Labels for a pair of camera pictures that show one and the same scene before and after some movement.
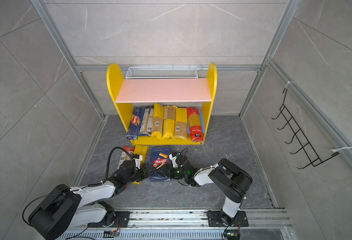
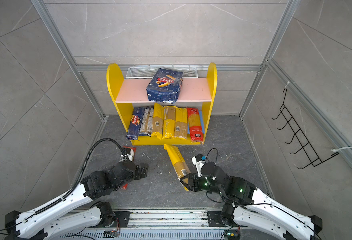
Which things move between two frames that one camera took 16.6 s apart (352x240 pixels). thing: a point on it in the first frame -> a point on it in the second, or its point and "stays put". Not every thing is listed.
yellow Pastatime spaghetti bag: [169, 121] stays put
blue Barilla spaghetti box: [137, 113] stays put
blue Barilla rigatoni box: [159, 163] -> [165, 86]
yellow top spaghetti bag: [180, 127] stays put
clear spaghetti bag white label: [146, 128] stays put
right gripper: [166, 168] -> [193, 179]
